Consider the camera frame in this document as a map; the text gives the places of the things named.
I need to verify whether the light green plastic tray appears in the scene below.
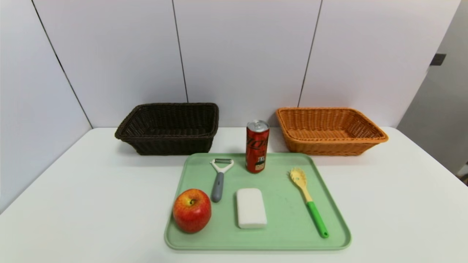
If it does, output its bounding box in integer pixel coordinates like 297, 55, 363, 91
165, 152, 352, 251

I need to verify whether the white peeler with grey handle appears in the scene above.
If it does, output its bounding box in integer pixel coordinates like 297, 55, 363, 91
210, 159, 235, 203

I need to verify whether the red apple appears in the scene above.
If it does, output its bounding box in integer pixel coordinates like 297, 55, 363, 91
173, 188, 212, 234

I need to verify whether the yellow pasta spoon green handle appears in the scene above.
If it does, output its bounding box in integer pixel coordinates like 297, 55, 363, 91
290, 168, 329, 239

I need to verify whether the white soap bar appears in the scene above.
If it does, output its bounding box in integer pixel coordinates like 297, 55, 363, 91
236, 188, 268, 230

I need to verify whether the dark brown wicker basket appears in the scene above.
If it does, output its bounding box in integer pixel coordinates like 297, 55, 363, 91
114, 103, 220, 156

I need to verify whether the red soda can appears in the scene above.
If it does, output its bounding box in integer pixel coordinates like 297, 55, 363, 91
245, 119, 270, 174

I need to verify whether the orange wicker basket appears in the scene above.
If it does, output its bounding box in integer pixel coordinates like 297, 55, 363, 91
275, 107, 389, 157

